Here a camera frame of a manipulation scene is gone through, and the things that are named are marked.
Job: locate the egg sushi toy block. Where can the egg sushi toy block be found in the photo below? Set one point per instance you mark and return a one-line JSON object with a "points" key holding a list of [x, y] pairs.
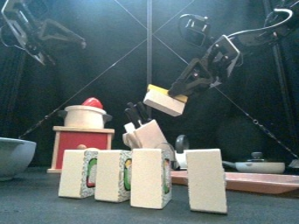
{"points": [[163, 102]]}

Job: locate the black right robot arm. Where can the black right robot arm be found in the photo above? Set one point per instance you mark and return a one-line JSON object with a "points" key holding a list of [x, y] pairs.
{"points": [[272, 26]]}

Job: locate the sushi roll toy block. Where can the sushi roll toy block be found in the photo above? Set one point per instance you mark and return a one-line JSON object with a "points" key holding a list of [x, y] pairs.
{"points": [[111, 176], [147, 179], [206, 180], [73, 175]]}

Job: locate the red pot lid knob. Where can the red pot lid knob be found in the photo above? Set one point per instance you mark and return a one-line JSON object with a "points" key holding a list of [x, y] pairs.
{"points": [[92, 103]]}

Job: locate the wooden knife block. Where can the wooden knife block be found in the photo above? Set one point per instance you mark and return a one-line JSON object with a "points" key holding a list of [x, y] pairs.
{"points": [[149, 135]]}

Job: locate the white toy pot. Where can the white toy pot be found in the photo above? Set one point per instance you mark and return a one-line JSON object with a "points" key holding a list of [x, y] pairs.
{"points": [[83, 118]]}

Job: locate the black-knobbed pan lid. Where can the black-knobbed pan lid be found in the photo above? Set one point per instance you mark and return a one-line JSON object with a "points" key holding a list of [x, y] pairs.
{"points": [[256, 157]]}

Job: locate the red wooden toy stove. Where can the red wooden toy stove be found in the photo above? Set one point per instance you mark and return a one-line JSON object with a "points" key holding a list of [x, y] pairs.
{"points": [[83, 140]]}

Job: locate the white toy pan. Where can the white toy pan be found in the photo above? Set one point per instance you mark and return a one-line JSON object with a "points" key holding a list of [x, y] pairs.
{"points": [[259, 167]]}

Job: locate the grey-blue bowl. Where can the grey-blue bowl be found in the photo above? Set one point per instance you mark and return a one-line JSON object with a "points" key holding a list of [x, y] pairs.
{"points": [[13, 156]]}

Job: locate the pink tray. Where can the pink tray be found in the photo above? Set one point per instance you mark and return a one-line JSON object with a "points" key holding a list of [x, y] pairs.
{"points": [[256, 182]]}

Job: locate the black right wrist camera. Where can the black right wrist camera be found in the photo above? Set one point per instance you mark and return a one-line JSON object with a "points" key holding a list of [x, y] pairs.
{"points": [[194, 29]]}

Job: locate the vertical metal frame pole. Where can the vertical metal frame pole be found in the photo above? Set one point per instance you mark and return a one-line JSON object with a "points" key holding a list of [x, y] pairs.
{"points": [[148, 43]]}

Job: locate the black side frame post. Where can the black side frame post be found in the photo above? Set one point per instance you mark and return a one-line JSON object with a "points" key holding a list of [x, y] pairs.
{"points": [[282, 87]]}

